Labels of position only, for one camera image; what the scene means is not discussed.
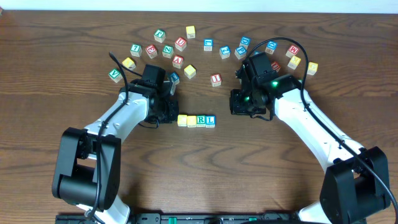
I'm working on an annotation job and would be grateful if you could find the yellow C block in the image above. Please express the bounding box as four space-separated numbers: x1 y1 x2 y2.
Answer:
177 114 187 127

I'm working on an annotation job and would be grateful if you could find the yellow O block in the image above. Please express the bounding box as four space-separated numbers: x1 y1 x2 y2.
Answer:
187 115 197 128

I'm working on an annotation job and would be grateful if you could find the green R block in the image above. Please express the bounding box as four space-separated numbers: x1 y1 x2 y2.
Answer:
196 115 206 127

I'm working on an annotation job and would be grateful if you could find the blue L block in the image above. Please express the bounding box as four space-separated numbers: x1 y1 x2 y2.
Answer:
205 115 216 128

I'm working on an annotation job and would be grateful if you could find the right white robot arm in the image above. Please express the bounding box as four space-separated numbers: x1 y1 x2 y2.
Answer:
230 53 391 223

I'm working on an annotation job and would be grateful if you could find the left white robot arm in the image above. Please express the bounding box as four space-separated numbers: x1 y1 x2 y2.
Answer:
52 65 178 223

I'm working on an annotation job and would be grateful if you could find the blue T block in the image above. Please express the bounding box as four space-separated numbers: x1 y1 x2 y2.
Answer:
168 72 180 85

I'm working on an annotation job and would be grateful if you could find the red I block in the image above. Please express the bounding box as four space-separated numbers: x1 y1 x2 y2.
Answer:
210 73 222 87

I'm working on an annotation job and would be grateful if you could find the yellow S block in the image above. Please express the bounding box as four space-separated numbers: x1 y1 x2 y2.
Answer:
184 65 197 79

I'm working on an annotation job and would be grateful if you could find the red U block right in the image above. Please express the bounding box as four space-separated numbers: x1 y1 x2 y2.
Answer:
271 62 280 72

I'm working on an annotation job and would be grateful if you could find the red u block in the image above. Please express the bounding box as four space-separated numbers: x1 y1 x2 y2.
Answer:
271 62 280 72
175 37 187 52

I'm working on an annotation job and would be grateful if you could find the red A block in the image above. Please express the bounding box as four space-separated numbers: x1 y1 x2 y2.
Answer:
172 55 183 69

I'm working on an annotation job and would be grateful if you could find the blue P block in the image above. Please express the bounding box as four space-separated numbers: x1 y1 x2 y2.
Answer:
234 46 247 60

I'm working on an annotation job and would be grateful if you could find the blue 2 block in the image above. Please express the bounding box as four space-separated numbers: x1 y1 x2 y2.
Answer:
220 45 231 59

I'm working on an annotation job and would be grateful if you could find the green Z block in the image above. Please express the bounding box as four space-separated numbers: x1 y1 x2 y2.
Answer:
162 45 174 58

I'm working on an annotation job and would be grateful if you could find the yellow K block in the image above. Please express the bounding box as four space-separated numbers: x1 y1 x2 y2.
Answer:
122 57 136 71

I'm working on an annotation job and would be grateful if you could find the green V block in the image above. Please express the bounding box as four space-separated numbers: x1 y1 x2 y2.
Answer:
108 68 123 83

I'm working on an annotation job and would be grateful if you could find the red E block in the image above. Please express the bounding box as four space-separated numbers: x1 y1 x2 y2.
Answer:
145 44 158 59

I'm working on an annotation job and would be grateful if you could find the blue D block left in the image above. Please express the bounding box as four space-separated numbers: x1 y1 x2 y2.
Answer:
239 36 251 49

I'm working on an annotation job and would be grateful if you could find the blue d block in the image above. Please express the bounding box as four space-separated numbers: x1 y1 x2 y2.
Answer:
239 36 251 49
265 41 277 55

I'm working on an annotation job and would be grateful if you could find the blue D block right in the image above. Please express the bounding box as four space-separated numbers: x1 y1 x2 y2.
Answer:
265 41 277 55

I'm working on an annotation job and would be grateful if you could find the yellow Y block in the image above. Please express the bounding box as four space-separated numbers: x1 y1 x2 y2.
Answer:
287 55 301 70

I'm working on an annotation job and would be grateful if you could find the red U block left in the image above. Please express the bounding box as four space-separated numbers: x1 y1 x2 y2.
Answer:
175 37 187 52

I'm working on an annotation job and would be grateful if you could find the blue 1 block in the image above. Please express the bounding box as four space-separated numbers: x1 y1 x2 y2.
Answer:
203 39 213 52

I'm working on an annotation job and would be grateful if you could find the red M block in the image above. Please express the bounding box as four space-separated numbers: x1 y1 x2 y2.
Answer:
285 45 300 58

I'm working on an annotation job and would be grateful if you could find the green J block top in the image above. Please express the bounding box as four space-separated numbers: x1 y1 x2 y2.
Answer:
154 29 166 43

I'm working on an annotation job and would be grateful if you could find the yellow G block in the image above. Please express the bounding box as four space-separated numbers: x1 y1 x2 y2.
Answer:
307 62 318 75

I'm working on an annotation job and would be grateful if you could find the yellow block top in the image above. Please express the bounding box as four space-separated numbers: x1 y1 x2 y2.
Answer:
186 26 196 39

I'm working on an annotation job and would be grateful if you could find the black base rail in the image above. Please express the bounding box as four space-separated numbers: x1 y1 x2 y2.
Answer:
55 212 367 224

